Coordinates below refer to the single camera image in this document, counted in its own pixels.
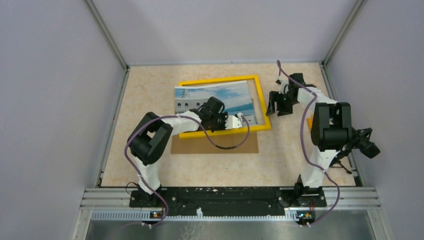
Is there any aluminium front rail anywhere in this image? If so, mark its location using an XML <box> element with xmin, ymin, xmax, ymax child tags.
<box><xmin>79</xmin><ymin>187</ymin><xmax>382</xmax><ymax>210</ymax></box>

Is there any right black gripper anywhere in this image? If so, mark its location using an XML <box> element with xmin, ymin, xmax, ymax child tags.
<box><xmin>266</xmin><ymin>91</ymin><xmax>298</xmax><ymax>117</ymax></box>

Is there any yellow picture frame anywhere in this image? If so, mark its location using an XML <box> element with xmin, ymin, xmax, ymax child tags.
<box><xmin>177</xmin><ymin>75</ymin><xmax>272</xmax><ymax>139</ymax></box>

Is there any building and sky photo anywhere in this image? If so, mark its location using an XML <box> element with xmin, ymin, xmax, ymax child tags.
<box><xmin>174</xmin><ymin>80</ymin><xmax>258</xmax><ymax>126</ymax></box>

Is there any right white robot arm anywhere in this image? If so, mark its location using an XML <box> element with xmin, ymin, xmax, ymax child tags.
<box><xmin>266</xmin><ymin>73</ymin><xmax>353</xmax><ymax>207</ymax></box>

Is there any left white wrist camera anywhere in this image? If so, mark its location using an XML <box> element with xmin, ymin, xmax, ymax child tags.
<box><xmin>225</xmin><ymin>112</ymin><xmax>243</xmax><ymax>130</ymax></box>

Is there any white cable duct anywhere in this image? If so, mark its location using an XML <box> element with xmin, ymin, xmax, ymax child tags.
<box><xmin>91</xmin><ymin>209</ymin><xmax>299</xmax><ymax>222</ymax></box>

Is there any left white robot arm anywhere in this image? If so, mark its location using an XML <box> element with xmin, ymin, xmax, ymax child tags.
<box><xmin>124</xmin><ymin>97</ymin><xmax>240</xmax><ymax>207</ymax></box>

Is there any yellow screw box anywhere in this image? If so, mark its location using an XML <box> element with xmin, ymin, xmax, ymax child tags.
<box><xmin>306</xmin><ymin>118</ymin><xmax>313</xmax><ymax>131</ymax></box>

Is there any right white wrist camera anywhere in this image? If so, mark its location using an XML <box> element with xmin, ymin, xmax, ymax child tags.
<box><xmin>275</xmin><ymin>76</ymin><xmax>290</xmax><ymax>94</ymax></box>

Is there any black mini tripod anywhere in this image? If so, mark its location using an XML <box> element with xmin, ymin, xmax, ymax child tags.
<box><xmin>329</xmin><ymin>154</ymin><xmax>353</xmax><ymax>175</ymax></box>

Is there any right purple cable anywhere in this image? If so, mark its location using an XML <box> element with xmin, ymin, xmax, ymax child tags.
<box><xmin>276</xmin><ymin>59</ymin><xmax>341</xmax><ymax>228</ymax></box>

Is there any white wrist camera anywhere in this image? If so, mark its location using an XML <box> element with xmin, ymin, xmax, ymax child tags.
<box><xmin>225</xmin><ymin>112</ymin><xmax>243</xmax><ymax>130</ymax></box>
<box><xmin>275</xmin><ymin>76</ymin><xmax>290</xmax><ymax>94</ymax></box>

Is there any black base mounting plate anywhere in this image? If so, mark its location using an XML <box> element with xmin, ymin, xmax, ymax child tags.
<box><xmin>129</xmin><ymin>186</ymin><xmax>327</xmax><ymax>217</ymax></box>

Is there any brown frame backing board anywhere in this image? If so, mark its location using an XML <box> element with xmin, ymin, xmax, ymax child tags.
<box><xmin>170</xmin><ymin>98</ymin><xmax>260</xmax><ymax>155</ymax></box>

